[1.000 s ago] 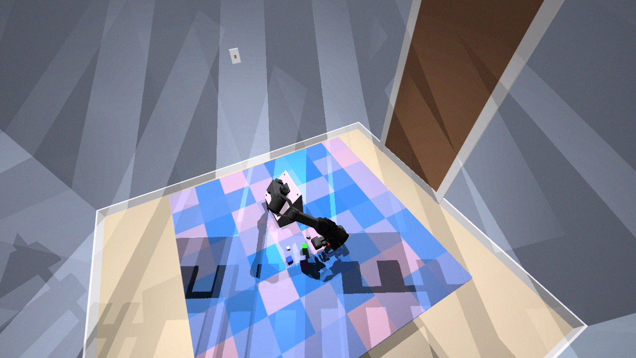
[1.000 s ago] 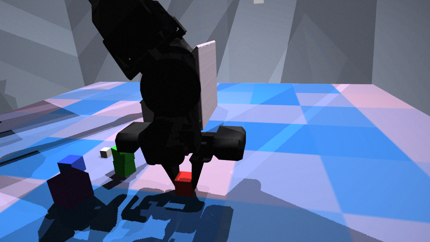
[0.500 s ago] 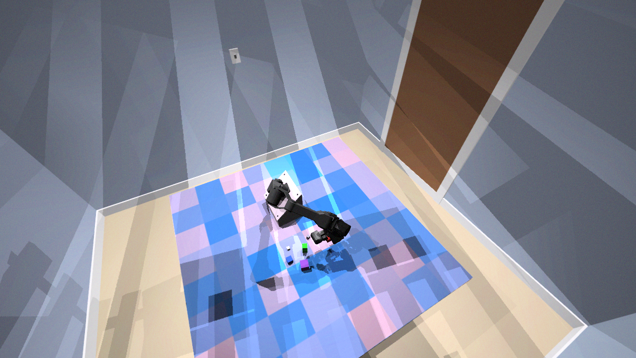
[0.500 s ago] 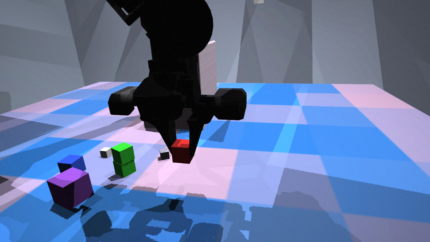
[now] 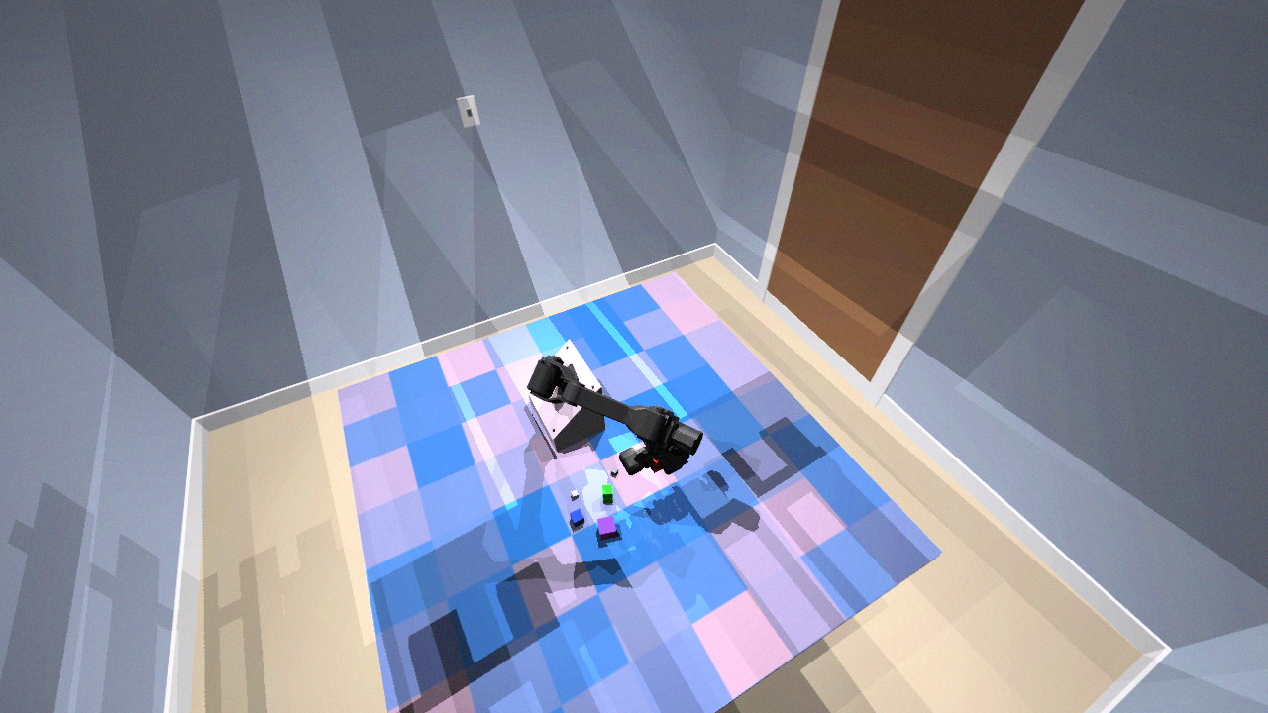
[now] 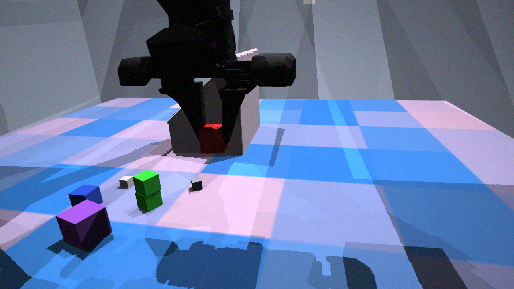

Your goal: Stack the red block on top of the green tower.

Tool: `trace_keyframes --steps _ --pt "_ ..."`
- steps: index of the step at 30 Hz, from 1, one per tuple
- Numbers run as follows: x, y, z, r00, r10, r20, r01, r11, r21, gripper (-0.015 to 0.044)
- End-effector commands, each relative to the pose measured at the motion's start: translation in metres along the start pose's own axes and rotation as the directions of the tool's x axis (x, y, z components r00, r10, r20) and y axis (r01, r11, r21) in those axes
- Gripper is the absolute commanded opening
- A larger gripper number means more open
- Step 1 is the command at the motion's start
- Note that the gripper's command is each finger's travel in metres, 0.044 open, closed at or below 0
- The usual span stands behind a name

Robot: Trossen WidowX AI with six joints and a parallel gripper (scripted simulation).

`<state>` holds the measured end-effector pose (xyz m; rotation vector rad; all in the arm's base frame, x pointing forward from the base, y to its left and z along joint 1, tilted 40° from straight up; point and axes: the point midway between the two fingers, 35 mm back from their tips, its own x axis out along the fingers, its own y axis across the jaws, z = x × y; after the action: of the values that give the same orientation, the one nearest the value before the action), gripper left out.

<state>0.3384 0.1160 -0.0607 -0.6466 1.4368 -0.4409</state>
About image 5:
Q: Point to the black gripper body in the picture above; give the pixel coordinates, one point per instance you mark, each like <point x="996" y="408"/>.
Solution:
<point x="633" y="462"/>

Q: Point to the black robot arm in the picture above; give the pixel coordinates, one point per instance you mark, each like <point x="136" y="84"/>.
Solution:
<point x="654" y="425"/>

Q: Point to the purple block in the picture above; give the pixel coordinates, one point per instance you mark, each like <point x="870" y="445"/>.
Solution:
<point x="606" y="528"/>

